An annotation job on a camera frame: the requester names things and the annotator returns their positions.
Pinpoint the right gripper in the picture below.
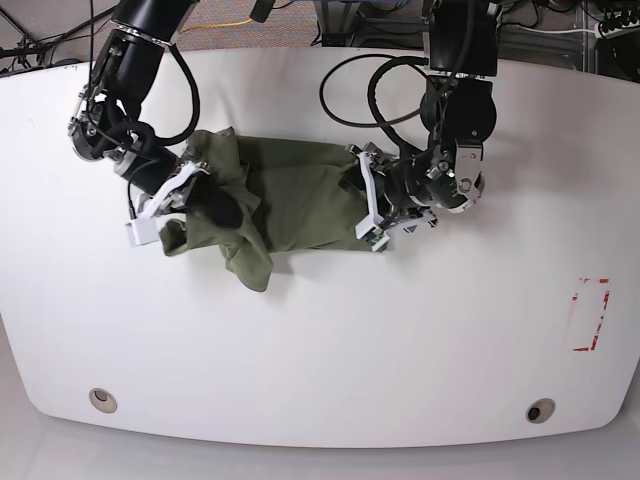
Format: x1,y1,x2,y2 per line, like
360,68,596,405
112,147,243,229

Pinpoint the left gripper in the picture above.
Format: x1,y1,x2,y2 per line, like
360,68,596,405
339,147,438,233

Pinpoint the olive green T-shirt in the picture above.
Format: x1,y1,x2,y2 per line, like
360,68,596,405
160,128,371,292

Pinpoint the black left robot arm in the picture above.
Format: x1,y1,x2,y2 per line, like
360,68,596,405
344,1,501,250

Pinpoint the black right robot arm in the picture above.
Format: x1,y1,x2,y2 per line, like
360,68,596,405
68,1,243,229

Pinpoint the black tripod stand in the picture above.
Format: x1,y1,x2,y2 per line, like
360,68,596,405
1,7,115,77

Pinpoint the red tape rectangle marking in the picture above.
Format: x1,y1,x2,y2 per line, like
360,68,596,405
568,278,611,353

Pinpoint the white power strip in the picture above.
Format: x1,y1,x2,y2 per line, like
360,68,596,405
594,15,639,39

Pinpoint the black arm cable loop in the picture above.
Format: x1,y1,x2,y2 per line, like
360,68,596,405
318,53,431,130

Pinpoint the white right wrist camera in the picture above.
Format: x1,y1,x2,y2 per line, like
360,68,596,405
125,161,209,247

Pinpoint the aluminium frame base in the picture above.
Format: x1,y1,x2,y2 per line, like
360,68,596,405
311,1,381,47

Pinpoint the yellow floor cable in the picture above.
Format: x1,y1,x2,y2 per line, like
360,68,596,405
179,17,255,35

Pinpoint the left table cable grommet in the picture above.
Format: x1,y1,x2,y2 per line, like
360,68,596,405
89,388,117,414

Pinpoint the table cable grommet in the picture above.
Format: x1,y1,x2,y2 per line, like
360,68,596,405
526,398,556,424
89,388,117,414

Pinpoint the right table cable grommet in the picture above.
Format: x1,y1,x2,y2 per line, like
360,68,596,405
526,398,556,424

